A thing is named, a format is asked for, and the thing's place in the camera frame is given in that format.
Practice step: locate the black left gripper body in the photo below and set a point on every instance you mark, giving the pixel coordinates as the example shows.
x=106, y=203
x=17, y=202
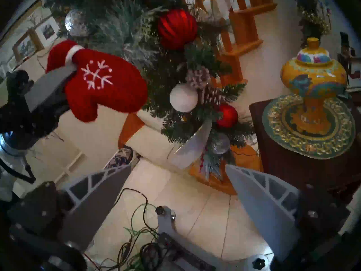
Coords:
x=36, y=123

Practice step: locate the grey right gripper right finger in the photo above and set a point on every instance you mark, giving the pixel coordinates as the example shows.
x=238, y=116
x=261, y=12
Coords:
x=276, y=216

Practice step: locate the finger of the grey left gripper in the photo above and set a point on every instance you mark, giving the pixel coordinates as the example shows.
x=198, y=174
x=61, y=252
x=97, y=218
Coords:
x=48, y=87

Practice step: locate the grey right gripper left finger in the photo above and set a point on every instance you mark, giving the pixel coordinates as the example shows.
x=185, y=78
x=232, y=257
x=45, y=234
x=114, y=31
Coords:
x=84, y=211

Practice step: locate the red knitted mitten ornament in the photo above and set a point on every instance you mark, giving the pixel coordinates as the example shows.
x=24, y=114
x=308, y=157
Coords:
x=112, y=87

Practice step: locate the silver faceted ball ornament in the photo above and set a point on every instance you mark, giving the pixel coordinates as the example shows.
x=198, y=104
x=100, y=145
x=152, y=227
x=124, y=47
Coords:
x=76, y=23

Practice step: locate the matte silver ball ornament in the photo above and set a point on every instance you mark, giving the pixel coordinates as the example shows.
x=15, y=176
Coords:
x=220, y=143

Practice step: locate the small red ball ornament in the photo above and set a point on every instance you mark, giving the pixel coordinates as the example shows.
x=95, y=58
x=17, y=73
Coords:
x=227, y=116

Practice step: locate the white glitter ball ornament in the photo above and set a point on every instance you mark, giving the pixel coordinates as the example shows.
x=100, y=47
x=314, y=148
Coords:
x=183, y=97

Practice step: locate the red ribbed ball ornament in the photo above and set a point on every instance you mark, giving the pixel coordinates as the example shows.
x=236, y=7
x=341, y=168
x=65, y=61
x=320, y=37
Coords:
x=177, y=29

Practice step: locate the dark wooden cabinet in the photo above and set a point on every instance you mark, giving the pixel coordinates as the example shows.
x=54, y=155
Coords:
x=282, y=171

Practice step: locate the brown framed picture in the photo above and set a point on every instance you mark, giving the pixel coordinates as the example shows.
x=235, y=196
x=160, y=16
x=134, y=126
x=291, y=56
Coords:
x=25, y=46

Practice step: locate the black base knob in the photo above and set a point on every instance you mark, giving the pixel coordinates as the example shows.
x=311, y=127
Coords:
x=258, y=264
x=160, y=210

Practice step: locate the dark floral patterned rug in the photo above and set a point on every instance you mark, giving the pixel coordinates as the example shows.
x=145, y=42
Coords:
x=121, y=159

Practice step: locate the ornate round plate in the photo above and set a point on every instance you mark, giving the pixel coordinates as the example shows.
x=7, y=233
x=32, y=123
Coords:
x=279, y=132

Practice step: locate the carpeted wooden staircase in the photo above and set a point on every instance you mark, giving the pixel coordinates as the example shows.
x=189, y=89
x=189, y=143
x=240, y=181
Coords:
x=149, y=143

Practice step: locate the green pine garland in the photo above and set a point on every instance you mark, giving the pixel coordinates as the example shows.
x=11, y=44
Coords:
x=169, y=70

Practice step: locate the yellow porcelain lidded jar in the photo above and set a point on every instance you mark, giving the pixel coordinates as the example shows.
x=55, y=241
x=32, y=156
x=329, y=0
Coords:
x=313, y=81

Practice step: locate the frosted pinecone cluster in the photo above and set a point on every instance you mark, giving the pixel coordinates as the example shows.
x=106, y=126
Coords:
x=197, y=77

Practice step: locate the small black-hat nutcracker figure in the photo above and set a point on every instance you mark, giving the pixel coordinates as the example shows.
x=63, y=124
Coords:
x=345, y=56

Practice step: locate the gold tinsel garland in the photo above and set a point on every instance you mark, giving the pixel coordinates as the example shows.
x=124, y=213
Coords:
x=313, y=19

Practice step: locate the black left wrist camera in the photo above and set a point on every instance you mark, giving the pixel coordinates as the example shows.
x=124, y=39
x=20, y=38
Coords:
x=18, y=81

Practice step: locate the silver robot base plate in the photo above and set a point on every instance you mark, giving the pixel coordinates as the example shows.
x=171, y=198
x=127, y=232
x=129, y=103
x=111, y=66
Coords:
x=175, y=231

